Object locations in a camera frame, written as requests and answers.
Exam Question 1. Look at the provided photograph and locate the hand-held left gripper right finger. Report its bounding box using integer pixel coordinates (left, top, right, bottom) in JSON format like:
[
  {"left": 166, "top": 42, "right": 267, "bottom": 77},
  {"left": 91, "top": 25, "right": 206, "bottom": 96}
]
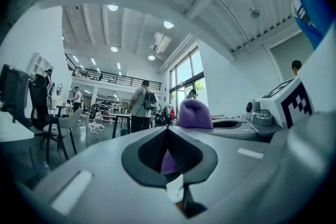
[{"left": 168, "top": 125, "right": 277, "bottom": 224}]

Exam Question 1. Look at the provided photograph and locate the white chair with black legs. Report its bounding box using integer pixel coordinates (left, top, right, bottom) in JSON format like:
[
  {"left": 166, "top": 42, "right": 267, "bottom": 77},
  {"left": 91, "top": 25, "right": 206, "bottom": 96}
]
[{"left": 39, "top": 108, "right": 83, "bottom": 164}]

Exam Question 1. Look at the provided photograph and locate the tall glass window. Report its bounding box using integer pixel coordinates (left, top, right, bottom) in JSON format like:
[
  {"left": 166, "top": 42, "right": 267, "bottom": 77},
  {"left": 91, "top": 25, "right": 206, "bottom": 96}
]
[{"left": 169, "top": 46, "right": 208, "bottom": 124}]

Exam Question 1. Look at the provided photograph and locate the black balcony railing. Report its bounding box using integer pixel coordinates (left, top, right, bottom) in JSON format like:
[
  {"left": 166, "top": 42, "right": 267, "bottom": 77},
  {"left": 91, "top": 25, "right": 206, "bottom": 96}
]
[{"left": 65, "top": 52, "right": 163, "bottom": 88}]

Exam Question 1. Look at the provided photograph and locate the purple cloth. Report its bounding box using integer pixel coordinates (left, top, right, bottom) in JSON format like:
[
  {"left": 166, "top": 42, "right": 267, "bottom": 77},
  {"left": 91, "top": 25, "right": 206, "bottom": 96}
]
[{"left": 160, "top": 99, "right": 214, "bottom": 175}]

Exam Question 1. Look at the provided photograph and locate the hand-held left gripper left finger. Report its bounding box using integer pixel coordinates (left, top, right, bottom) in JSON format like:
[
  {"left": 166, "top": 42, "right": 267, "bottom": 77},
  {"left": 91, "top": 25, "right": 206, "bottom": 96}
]
[{"left": 34, "top": 125, "right": 185, "bottom": 224}]

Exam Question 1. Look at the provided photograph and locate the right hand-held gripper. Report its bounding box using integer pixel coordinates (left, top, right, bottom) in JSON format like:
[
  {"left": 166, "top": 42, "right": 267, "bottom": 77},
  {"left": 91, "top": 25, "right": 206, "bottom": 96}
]
[{"left": 212, "top": 76, "right": 314, "bottom": 143}]

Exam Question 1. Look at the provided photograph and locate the person's blue shirt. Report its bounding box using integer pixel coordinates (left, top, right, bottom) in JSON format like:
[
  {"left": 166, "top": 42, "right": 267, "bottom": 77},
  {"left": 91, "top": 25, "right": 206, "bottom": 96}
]
[{"left": 288, "top": 0, "right": 336, "bottom": 51}]

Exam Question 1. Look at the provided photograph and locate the white ceiling air conditioner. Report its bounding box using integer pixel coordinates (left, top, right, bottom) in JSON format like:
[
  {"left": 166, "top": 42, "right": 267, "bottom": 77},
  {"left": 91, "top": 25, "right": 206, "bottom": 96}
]
[{"left": 149, "top": 31, "right": 173, "bottom": 54}]

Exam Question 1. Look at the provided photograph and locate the white wall shelf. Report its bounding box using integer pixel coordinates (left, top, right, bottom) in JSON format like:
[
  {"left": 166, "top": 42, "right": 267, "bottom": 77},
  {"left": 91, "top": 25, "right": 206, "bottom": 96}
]
[{"left": 25, "top": 51, "right": 55, "bottom": 79}]

